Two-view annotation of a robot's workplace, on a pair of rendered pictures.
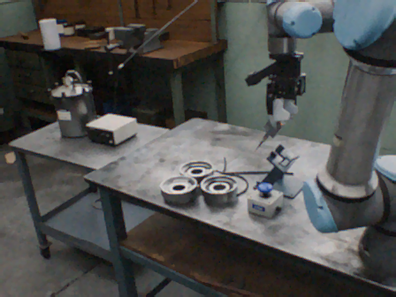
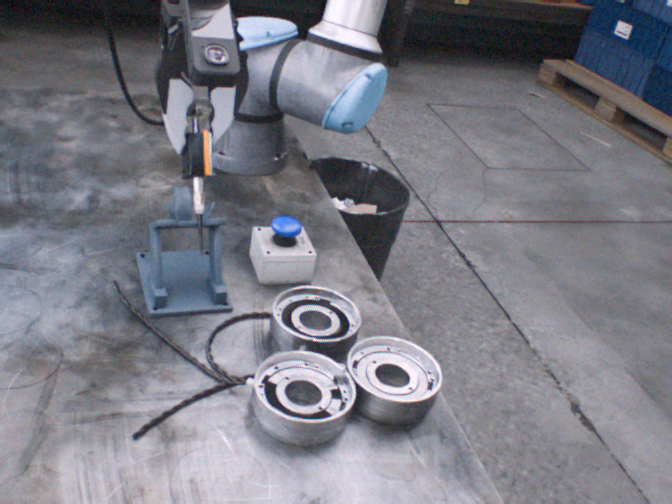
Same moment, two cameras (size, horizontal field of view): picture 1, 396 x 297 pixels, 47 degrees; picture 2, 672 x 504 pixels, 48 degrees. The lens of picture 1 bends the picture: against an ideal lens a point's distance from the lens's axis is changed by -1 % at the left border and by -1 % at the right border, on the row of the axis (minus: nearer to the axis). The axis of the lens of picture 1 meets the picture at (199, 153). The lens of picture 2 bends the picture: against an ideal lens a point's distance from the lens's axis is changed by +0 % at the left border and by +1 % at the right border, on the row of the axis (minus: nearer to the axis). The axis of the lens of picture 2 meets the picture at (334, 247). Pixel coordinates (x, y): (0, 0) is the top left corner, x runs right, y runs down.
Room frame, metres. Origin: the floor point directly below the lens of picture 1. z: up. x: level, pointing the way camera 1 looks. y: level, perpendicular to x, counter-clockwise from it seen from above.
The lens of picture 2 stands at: (1.76, 0.28, 1.36)
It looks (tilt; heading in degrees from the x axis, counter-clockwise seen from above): 31 degrees down; 208
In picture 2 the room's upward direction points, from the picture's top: 12 degrees clockwise
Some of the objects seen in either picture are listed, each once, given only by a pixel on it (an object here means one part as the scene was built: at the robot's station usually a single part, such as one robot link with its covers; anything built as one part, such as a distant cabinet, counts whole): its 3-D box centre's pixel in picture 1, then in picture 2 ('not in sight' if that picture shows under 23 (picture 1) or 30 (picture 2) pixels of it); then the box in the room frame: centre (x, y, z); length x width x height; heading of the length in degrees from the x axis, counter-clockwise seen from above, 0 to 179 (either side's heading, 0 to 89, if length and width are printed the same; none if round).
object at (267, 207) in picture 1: (267, 201); (281, 251); (1.04, -0.17, 0.82); 0.08 x 0.07 x 0.05; 51
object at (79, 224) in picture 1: (98, 198); not in sight; (1.98, 0.52, 0.34); 0.67 x 0.46 x 0.68; 55
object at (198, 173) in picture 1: (196, 173); (302, 399); (1.24, 0.01, 0.82); 0.10 x 0.10 x 0.04
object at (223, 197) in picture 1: (219, 189); (314, 325); (1.13, -0.05, 0.82); 0.10 x 0.10 x 0.04
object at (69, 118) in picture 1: (88, 104); not in sight; (1.99, 0.49, 0.83); 0.41 x 0.19 x 0.30; 55
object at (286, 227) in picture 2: (265, 193); (284, 237); (1.04, -0.17, 0.85); 0.04 x 0.04 x 0.05
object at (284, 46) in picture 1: (283, 44); not in sight; (1.16, -0.24, 1.22); 0.08 x 0.08 x 0.05
